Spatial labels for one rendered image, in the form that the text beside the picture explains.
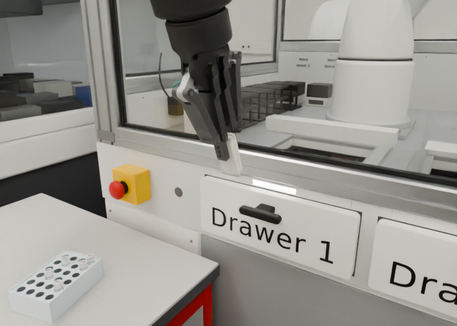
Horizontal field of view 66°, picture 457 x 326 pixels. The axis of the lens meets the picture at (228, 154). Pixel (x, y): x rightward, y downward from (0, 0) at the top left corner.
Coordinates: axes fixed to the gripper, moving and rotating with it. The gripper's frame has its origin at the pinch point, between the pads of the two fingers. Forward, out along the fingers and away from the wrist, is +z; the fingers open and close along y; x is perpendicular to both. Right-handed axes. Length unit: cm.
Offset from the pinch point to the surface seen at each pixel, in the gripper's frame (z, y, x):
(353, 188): 7.9, -7.2, 16.1
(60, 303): 15.8, 24.5, -19.9
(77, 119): 17, -22, -77
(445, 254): 12.5, -3.4, 28.8
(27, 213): 23, 10, -59
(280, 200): 11.0, -4.0, 5.3
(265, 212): 11.0, -0.6, 4.2
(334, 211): 10.6, -4.2, 14.1
